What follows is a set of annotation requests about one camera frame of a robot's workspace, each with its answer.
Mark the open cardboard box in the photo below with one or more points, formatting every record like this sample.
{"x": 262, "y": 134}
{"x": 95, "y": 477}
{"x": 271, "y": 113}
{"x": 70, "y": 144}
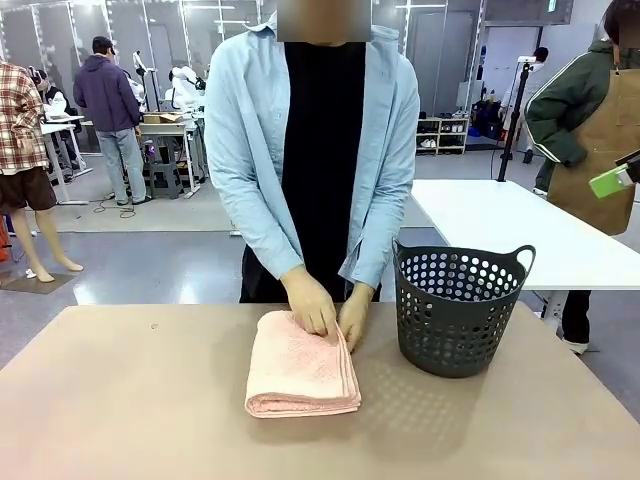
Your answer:
{"x": 162, "y": 118}

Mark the white standing desk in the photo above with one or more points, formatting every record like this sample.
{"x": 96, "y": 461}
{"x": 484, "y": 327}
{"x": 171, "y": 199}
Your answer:
{"x": 60, "y": 130}

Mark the person's right forearm blue sleeve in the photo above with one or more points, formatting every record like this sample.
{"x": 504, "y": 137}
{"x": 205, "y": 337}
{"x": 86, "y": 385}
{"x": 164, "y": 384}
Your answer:
{"x": 260, "y": 225}

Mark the dark bags pile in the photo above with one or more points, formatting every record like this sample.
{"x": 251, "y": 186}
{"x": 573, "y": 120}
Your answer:
{"x": 487, "y": 117}

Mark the person in brown apron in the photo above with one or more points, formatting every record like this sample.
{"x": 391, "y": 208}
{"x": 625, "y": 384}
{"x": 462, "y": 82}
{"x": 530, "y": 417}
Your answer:
{"x": 580, "y": 125}

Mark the dark grey perforated basket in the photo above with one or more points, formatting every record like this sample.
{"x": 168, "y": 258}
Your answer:
{"x": 450, "y": 345}

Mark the mannequin in plaid shirt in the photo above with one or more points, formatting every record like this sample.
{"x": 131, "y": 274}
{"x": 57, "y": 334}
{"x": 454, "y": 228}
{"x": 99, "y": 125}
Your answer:
{"x": 17, "y": 125}

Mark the person in light blue shirt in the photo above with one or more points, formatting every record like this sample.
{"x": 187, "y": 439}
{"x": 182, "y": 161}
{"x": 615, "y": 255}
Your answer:
{"x": 325, "y": 150}

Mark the black tripod with camera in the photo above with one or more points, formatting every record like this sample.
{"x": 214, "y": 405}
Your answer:
{"x": 512, "y": 125}

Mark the person in purple hoodie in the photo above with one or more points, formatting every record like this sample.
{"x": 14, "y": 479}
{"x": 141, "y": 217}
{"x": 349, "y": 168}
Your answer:
{"x": 105, "y": 95}

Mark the pink fluffy towel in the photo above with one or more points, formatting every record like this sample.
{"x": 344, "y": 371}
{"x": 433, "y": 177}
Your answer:
{"x": 295, "y": 370}

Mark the grey mannequin base plate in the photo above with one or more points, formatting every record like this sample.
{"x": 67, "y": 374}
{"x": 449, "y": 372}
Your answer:
{"x": 35, "y": 285}

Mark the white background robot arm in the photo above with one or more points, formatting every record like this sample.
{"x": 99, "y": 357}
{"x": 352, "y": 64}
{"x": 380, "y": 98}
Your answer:
{"x": 185, "y": 85}

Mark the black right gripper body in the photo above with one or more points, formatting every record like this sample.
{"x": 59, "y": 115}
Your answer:
{"x": 632, "y": 170}

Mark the white table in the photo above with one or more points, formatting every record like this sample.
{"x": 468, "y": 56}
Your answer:
{"x": 500, "y": 225}

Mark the person's right hand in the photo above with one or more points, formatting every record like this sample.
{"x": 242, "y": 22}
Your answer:
{"x": 310, "y": 300}

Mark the white shoe rack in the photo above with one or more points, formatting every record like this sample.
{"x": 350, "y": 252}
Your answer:
{"x": 442, "y": 135}

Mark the seated person in varsity jacket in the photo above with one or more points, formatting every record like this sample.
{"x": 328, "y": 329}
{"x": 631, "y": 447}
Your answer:
{"x": 55, "y": 102}

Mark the person's left hand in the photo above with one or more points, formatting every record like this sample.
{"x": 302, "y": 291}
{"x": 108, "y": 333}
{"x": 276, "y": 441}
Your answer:
{"x": 356, "y": 315}

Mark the grey workbench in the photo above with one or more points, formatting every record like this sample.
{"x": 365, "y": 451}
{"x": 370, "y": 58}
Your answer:
{"x": 170, "y": 132}

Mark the grey plastic stool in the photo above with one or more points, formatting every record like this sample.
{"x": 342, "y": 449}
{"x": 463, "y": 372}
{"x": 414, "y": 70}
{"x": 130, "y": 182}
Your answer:
{"x": 164, "y": 180}

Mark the person's left forearm blue sleeve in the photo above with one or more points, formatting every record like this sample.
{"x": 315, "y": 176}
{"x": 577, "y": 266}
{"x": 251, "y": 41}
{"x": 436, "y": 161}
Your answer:
{"x": 380, "y": 240}

